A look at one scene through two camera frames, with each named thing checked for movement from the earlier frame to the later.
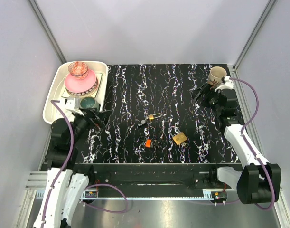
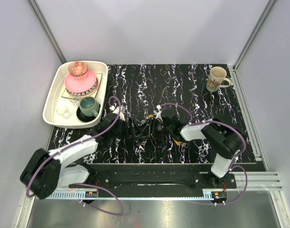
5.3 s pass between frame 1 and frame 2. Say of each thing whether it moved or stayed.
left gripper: moved
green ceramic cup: stayed
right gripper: moved
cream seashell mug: stayed
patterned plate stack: stayed
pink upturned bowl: stayed
